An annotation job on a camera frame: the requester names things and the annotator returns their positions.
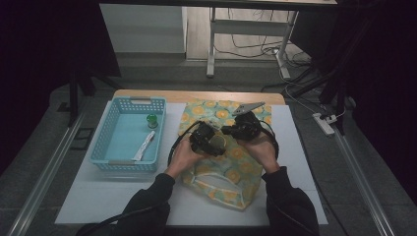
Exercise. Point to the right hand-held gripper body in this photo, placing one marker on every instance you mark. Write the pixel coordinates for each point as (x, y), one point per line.
(246, 126)

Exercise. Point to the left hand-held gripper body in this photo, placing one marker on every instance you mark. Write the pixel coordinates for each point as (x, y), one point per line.
(203, 139)

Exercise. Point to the floral cloth bag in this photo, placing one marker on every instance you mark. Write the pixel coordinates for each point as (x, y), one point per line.
(229, 173)

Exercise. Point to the small green-capped bottle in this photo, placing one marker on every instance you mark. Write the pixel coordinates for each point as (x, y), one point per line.
(152, 120)

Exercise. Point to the white tube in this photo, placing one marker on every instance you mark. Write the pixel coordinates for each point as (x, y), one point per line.
(144, 146)

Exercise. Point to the blue plastic basket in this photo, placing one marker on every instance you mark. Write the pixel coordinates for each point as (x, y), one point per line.
(128, 150)

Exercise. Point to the person's left hand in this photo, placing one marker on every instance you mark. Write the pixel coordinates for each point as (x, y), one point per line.
(183, 157)

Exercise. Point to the person's right hand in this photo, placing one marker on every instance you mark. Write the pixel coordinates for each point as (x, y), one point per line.
(260, 152)

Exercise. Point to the white power strip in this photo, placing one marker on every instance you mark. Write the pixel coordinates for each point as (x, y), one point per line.
(323, 124)

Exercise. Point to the black stand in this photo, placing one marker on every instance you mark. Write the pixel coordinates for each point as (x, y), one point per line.
(72, 98)
(341, 95)

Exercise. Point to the white table mat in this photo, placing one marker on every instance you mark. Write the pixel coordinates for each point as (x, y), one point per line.
(98, 196)

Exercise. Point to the black floor plate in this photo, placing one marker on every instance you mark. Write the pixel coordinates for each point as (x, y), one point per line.
(82, 138)

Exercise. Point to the white cabinet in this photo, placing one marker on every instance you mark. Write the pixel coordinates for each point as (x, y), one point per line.
(144, 29)

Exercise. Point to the white desk frame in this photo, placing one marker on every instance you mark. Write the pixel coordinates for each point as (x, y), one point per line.
(246, 27)

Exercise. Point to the aluminium rail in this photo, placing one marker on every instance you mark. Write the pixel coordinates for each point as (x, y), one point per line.
(42, 180)
(364, 183)

